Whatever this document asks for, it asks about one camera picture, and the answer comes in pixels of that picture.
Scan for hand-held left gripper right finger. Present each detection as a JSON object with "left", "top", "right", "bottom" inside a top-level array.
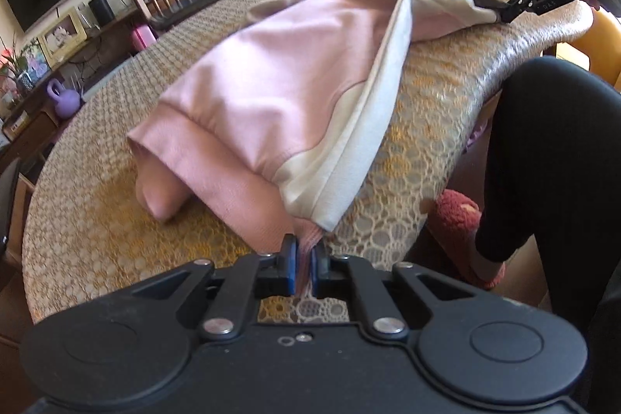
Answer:
[{"left": 310, "top": 244, "right": 479, "bottom": 342}]

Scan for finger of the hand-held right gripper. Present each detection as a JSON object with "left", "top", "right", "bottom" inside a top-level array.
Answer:
[{"left": 499, "top": 0, "right": 543, "bottom": 25}]

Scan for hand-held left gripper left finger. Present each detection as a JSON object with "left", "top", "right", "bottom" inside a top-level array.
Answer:
[{"left": 128, "top": 234, "right": 298, "bottom": 342}]

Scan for pink white grey sweatshirt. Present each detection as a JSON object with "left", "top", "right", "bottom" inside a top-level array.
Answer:
[{"left": 127, "top": 0, "right": 508, "bottom": 296}]

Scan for yellow chair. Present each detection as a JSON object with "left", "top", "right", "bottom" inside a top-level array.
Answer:
[{"left": 555, "top": 9, "right": 621, "bottom": 90}]

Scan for person's leg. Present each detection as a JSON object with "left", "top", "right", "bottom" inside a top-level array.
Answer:
[{"left": 473, "top": 55, "right": 621, "bottom": 337}]

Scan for red fuzzy slipper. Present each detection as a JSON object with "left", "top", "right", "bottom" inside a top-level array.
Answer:
[{"left": 427, "top": 189, "right": 506, "bottom": 289}]

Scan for pink plastic object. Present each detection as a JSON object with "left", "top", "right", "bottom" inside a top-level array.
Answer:
[{"left": 130, "top": 23, "right": 158, "bottom": 52}]

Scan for purple kettlebell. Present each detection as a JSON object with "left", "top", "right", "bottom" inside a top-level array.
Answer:
[{"left": 46, "top": 79, "right": 81, "bottom": 120}]

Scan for wooden television console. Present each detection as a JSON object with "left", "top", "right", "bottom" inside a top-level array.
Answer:
[{"left": 0, "top": 4, "right": 161, "bottom": 172}]

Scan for black cylindrical speaker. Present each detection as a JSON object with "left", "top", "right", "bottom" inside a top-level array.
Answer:
[{"left": 90, "top": 0, "right": 116, "bottom": 26}]

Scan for pink illustrated picture card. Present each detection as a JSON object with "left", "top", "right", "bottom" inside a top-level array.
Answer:
[{"left": 19, "top": 40, "right": 52, "bottom": 80}]

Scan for pink flowers in pot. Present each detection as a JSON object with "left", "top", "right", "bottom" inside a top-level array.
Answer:
[{"left": 0, "top": 36, "right": 35, "bottom": 92}]

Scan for yellow photo frame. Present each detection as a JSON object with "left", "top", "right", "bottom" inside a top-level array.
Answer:
[{"left": 39, "top": 9, "right": 88, "bottom": 56}]

